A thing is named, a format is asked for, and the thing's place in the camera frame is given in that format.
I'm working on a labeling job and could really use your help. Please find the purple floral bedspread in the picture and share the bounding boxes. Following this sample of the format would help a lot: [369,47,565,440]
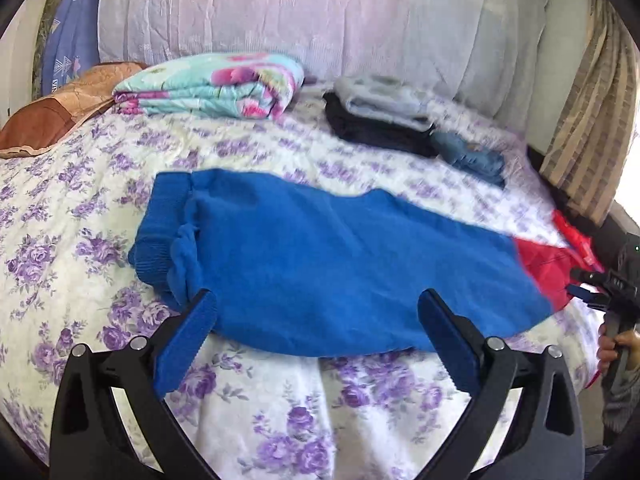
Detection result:
[0,80,608,480]

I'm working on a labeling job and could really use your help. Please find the folded floral blanket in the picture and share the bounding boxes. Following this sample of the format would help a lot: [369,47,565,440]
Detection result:
[112,51,306,122]

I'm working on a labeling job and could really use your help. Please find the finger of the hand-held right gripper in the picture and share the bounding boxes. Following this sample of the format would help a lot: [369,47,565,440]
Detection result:
[570,267,608,287]
[566,285,611,310]

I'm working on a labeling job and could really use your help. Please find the beige checked curtain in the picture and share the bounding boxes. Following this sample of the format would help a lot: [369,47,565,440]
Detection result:
[540,0,640,226]

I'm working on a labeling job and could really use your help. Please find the folded black pants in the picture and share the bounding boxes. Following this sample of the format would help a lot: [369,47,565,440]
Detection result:
[322,91,441,158]

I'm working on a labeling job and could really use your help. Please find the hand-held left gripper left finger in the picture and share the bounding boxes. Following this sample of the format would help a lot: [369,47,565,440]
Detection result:
[48,287,221,480]

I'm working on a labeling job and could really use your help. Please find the folded grey pants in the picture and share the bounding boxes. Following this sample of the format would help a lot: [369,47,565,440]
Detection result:
[332,75,436,132]

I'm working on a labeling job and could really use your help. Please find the blue knitted sweater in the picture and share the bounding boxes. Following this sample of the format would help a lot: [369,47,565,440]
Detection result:
[127,169,603,358]

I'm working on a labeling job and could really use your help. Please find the person's right forearm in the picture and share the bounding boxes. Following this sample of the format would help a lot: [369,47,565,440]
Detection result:
[602,355,640,446]

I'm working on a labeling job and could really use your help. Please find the folded blue jeans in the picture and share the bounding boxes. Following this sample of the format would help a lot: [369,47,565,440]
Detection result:
[430,131,507,188]

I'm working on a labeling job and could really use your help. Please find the person's right hand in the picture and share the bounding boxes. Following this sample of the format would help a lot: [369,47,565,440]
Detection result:
[597,322,640,376]

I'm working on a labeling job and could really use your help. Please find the dark green patterned panel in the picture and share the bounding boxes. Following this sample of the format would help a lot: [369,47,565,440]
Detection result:
[31,0,66,101]

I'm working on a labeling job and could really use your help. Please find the brown pillow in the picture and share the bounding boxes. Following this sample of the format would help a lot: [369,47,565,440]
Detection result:
[0,61,148,160]

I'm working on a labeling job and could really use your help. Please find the red and blue shirt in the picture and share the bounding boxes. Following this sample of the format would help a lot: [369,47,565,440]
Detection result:
[551,209,606,273]

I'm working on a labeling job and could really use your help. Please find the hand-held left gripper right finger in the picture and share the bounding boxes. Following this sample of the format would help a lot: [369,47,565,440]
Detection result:
[417,287,586,480]

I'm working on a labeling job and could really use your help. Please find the blue patterned cloth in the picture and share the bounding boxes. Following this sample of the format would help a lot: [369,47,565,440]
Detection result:
[41,0,113,96]

